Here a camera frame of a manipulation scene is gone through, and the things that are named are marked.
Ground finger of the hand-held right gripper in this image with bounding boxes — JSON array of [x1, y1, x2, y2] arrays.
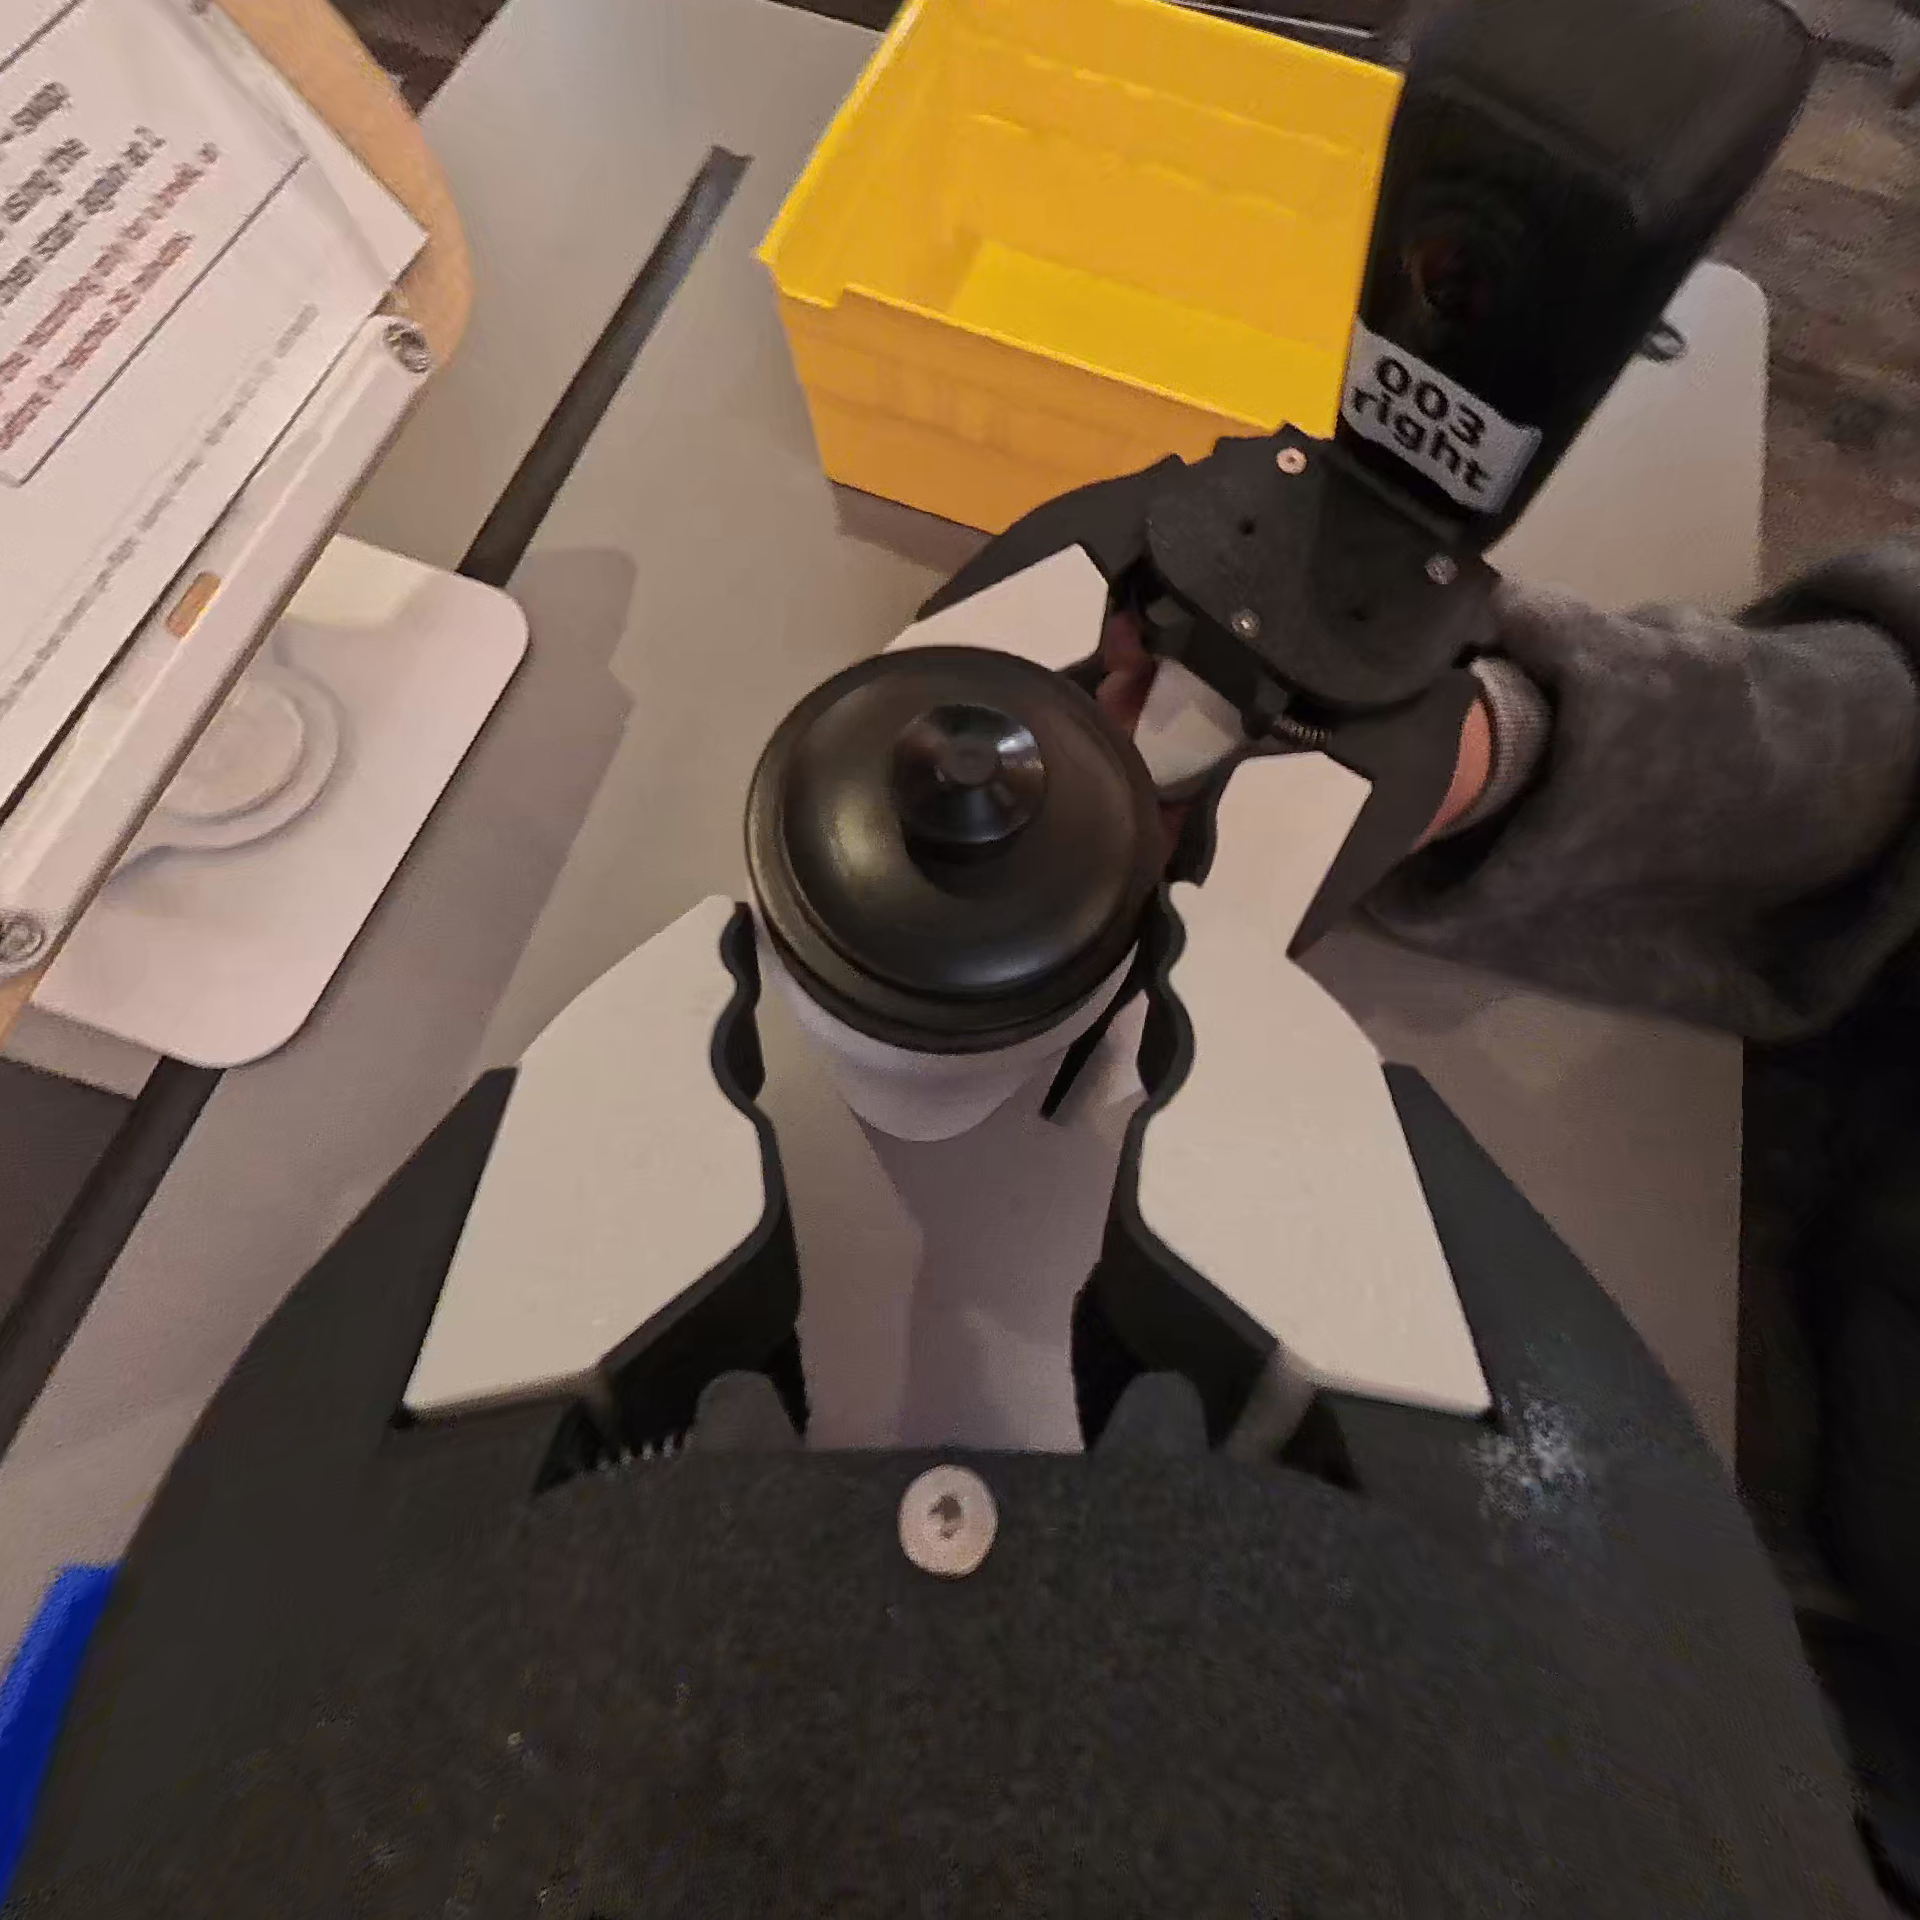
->
[[1039, 744, 1386, 1123], [882, 544, 1123, 681]]

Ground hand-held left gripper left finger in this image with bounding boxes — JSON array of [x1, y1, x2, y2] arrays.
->
[[400, 896, 804, 1454]]

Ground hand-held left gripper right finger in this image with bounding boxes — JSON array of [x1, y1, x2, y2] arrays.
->
[[1071, 890, 1496, 1465]]

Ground black bottle lid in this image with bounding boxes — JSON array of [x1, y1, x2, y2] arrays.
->
[[746, 645, 1168, 1052]]

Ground white plastic bottle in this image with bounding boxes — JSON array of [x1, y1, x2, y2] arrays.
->
[[757, 930, 1146, 1145]]

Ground yellow plastic bin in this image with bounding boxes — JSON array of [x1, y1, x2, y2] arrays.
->
[[755, 0, 1407, 537]]

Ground blue plastic bin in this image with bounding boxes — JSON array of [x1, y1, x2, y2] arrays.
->
[[0, 1564, 126, 1819]]

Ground person's right hand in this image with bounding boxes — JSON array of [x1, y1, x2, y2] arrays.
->
[[1093, 609, 1503, 849]]

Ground person's dark clothing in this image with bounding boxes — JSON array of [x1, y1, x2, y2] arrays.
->
[[1738, 961, 1920, 1884]]

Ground wooden instruction board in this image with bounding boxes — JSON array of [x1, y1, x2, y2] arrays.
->
[[0, 0, 478, 1041]]

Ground printed instruction sheet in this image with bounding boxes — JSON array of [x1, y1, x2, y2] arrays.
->
[[0, 0, 432, 819]]

